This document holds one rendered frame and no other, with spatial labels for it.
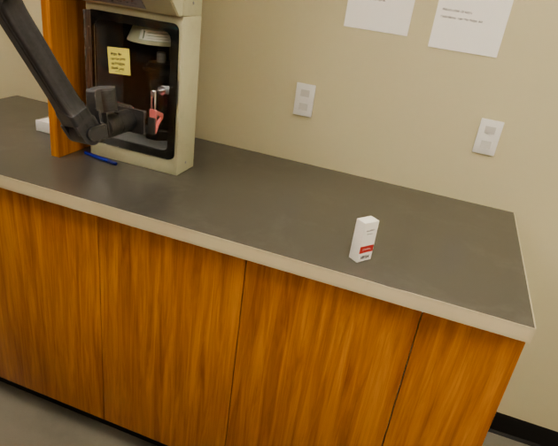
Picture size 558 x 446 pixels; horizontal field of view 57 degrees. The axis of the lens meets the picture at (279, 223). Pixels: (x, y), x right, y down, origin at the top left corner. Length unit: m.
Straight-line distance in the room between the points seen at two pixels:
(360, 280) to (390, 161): 0.74
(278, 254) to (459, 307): 0.43
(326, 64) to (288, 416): 1.14
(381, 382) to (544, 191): 0.87
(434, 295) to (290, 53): 1.02
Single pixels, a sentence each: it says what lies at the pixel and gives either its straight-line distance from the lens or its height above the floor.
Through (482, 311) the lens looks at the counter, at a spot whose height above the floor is 0.94.
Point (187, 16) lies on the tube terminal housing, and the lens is 1.57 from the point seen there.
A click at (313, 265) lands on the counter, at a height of 0.94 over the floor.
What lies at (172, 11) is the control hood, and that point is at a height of 1.42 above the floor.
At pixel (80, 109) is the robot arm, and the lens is 1.31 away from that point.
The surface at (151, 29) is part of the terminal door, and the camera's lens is 1.58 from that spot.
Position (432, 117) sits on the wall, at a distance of 1.81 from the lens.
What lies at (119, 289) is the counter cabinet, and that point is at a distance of 1.59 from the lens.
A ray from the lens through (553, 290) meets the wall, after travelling 2.04.
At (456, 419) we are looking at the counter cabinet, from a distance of 1.44.
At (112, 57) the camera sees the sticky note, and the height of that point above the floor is 1.27.
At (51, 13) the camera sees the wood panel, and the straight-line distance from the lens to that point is 1.69.
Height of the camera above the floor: 1.55
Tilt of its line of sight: 26 degrees down
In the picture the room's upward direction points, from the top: 8 degrees clockwise
